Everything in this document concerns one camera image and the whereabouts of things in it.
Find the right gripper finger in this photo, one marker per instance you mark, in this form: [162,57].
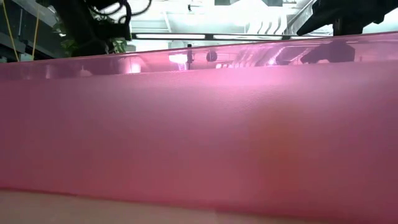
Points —
[317,58]

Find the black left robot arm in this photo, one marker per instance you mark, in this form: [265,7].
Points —
[81,25]

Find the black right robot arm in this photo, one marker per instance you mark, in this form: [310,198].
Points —
[348,12]

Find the red translucent plastic basket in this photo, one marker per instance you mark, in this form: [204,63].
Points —
[186,130]

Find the black tripod stand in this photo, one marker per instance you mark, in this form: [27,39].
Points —
[189,57]

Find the green potted plant black pot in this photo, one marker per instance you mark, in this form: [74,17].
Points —
[119,46]

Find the dark grey shelving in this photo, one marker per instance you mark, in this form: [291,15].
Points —
[28,18]

